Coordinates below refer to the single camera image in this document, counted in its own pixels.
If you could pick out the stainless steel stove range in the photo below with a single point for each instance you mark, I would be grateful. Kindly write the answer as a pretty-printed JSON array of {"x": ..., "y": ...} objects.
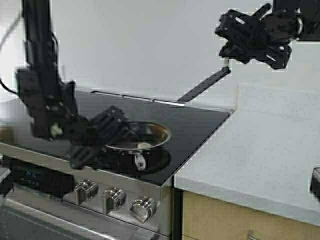
[{"x": 41, "y": 202}]

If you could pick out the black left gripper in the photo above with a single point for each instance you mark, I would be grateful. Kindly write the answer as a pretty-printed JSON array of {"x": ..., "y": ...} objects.
[{"x": 52, "y": 107}]

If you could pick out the black appliance at right edge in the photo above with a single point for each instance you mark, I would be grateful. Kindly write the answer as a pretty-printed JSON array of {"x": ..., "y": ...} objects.
[{"x": 315, "y": 183}]

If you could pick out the left steel stove knob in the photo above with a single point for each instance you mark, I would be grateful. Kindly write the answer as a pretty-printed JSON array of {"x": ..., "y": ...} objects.
[{"x": 85, "y": 190}]

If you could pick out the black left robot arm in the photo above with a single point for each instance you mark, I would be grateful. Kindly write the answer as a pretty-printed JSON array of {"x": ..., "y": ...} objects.
[{"x": 41, "y": 47}]

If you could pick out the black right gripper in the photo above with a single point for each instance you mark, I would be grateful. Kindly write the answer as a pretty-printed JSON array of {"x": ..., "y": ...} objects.
[{"x": 273, "y": 25}]

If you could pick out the black frying pan steel rim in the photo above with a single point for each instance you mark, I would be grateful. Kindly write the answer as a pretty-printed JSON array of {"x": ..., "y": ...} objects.
[{"x": 139, "y": 138}]

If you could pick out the wooden base cabinet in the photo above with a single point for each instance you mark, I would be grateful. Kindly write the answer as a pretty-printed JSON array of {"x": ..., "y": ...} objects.
[{"x": 206, "y": 218}]

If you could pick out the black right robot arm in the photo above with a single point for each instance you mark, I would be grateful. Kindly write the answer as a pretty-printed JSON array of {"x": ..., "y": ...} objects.
[{"x": 310, "y": 10}]

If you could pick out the steel cabinet drawer handle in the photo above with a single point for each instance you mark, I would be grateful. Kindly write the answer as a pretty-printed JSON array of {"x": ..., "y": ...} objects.
[{"x": 253, "y": 235}]

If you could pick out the raw shrimp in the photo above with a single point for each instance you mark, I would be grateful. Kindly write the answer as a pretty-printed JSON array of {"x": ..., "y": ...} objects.
[{"x": 144, "y": 145}]

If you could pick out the black spatula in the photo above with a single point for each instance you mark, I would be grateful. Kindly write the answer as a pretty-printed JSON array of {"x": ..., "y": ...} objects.
[{"x": 207, "y": 83}]

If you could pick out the steel stove knob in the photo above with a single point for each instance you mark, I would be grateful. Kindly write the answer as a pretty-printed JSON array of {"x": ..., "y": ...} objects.
[
  {"x": 143, "y": 209},
  {"x": 112, "y": 199},
  {"x": 85, "y": 190}
]

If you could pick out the middle steel stove knob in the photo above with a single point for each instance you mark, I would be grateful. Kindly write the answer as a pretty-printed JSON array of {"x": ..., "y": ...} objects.
[{"x": 112, "y": 199}]

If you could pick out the right steel stove knob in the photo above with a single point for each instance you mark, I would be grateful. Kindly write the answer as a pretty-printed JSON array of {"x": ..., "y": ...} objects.
[{"x": 143, "y": 209}]

